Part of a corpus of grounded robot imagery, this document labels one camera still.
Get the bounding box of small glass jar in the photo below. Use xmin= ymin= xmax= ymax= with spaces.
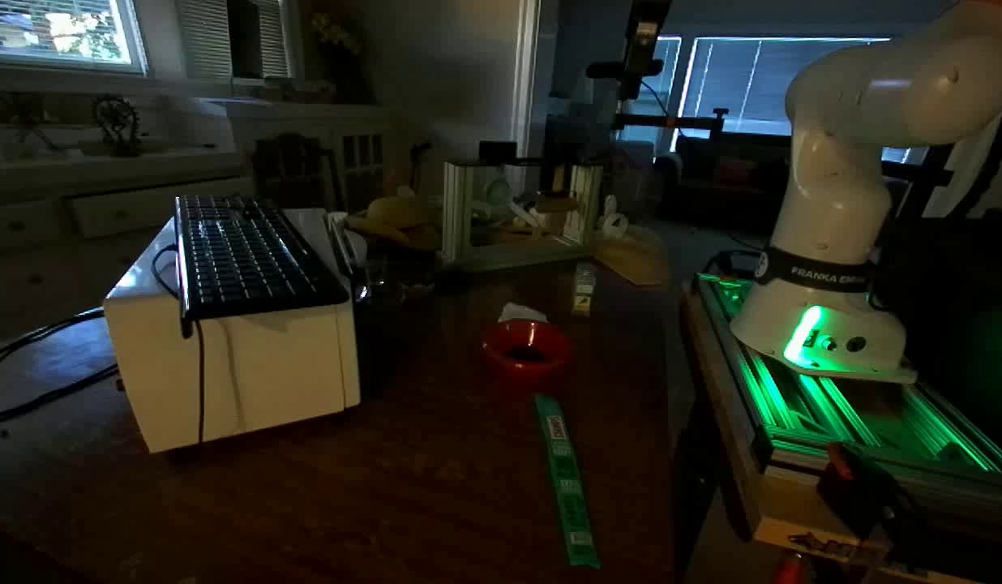
xmin=571 ymin=263 xmax=596 ymax=316

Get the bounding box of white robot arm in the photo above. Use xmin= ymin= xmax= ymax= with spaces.
xmin=730 ymin=0 xmax=1002 ymax=384

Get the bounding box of white crumpled cloth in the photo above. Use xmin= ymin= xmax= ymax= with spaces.
xmin=495 ymin=302 xmax=548 ymax=324

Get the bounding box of red bowl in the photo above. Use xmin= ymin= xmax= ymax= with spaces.
xmin=478 ymin=317 xmax=571 ymax=390

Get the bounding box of white framed glass box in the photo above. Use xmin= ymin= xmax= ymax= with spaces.
xmin=438 ymin=162 xmax=604 ymax=271

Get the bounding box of green flat strip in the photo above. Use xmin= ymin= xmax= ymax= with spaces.
xmin=535 ymin=395 xmax=599 ymax=570

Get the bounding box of black computer keyboard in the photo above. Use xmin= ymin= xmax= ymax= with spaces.
xmin=172 ymin=193 xmax=345 ymax=320

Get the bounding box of white microwave oven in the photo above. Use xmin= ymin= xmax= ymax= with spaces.
xmin=103 ymin=220 xmax=364 ymax=454

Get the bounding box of red emergency stop button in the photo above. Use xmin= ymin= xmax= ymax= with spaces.
xmin=820 ymin=452 xmax=857 ymax=491

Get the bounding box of black camera stand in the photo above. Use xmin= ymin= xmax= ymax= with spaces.
xmin=586 ymin=0 xmax=725 ymax=136

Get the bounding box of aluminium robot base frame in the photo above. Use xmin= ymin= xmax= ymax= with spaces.
xmin=681 ymin=271 xmax=1002 ymax=584

